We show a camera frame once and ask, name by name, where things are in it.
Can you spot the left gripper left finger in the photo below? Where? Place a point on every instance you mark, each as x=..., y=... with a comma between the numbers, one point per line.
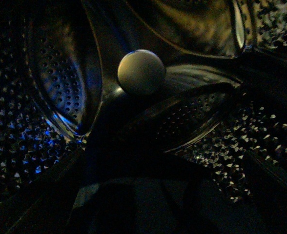
x=42, y=208

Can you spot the steel perforated washer drum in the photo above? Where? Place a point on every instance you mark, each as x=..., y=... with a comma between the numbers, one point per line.
x=64, y=115

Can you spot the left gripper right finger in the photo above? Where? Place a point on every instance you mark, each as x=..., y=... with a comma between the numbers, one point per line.
x=268, y=184

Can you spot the grey waffle knit garment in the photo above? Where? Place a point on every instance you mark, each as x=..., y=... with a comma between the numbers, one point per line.
x=137, y=206

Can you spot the grey round drum hub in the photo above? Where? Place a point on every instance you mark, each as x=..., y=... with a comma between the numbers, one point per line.
x=141, y=73

